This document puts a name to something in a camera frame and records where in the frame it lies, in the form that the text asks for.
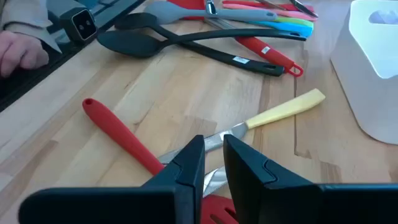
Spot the yellow-handled knife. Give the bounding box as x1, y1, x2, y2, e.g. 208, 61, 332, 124
157, 88, 326, 165

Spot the grey silicone spoon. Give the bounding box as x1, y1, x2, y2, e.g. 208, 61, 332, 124
144, 1, 278, 25

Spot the green silicone spatula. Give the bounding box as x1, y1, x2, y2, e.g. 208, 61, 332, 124
273, 16, 315, 29

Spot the person's forearm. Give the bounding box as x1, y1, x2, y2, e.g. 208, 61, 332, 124
0, 0, 63, 54

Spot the white plastic bin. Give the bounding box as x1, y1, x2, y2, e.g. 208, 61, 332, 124
330, 0, 398, 146

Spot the blue silicone spatula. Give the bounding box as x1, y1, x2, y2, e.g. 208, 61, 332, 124
248, 21, 314, 39

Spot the red spatula with steel shank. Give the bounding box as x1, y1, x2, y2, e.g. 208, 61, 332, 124
167, 0, 305, 78

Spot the person's hand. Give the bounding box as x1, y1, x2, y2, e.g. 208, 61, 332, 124
0, 30, 50, 78

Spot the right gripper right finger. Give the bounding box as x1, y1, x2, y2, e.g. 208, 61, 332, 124
223, 134, 398, 224

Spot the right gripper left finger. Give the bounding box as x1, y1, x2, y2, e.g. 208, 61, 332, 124
18, 134, 206, 224

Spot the black aluminium frame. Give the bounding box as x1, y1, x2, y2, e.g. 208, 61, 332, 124
0, 0, 147, 113

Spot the black square-faced camera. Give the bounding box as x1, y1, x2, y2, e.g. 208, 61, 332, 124
58, 6, 98, 45

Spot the black solid spoon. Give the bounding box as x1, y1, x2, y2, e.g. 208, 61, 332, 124
97, 27, 308, 59

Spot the pink silicone spatula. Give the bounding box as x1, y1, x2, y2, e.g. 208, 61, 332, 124
222, 2, 318, 22

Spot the black slotted spoon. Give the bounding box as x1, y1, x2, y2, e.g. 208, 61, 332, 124
114, 12, 285, 77

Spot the red slotted silicone spatula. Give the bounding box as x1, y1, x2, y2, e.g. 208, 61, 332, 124
81, 97, 239, 224

